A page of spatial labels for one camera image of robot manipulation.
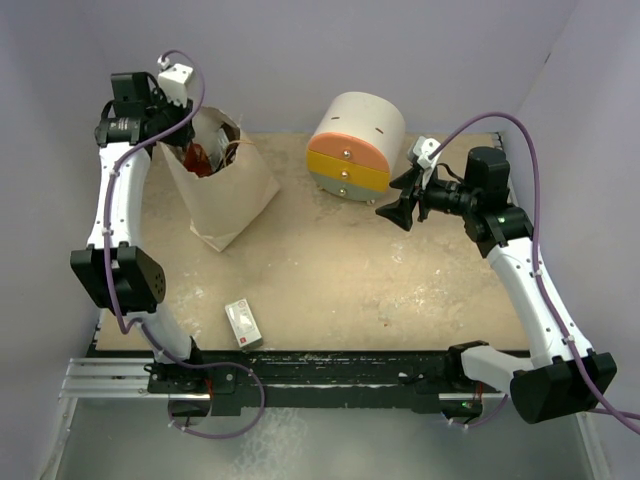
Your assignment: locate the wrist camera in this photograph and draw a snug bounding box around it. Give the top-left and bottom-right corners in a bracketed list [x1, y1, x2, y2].
[157, 56, 194, 108]
[407, 136, 440, 189]

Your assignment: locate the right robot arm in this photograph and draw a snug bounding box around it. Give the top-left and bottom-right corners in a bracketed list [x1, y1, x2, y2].
[376, 137, 617, 424]

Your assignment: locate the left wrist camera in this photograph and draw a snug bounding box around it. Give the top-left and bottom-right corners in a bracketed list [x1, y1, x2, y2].
[157, 56, 194, 108]

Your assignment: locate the small white box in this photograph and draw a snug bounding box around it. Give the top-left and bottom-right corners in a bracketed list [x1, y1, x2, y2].
[224, 298, 263, 350]

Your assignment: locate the white paper bag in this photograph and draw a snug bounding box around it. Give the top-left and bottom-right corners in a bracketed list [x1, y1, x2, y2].
[157, 107, 280, 252]

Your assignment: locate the red chips bag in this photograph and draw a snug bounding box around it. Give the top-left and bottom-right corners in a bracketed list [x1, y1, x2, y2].
[182, 125, 241, 178]

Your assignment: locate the pastel mini drawer cabinet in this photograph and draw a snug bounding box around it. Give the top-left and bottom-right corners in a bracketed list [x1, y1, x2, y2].
[306, 91, 406, 205]

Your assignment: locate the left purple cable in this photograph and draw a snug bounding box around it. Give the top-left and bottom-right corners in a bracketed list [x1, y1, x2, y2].
[103, 48, 267, 441]

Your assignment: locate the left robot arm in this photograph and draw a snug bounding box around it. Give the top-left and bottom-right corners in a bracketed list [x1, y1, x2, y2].
[70, 64, 211, 392]

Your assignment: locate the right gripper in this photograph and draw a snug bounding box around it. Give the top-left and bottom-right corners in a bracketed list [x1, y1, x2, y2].
[377, 164, 479, 231]

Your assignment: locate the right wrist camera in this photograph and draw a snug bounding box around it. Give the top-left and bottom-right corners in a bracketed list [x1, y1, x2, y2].
[407, 136, 440, 189]

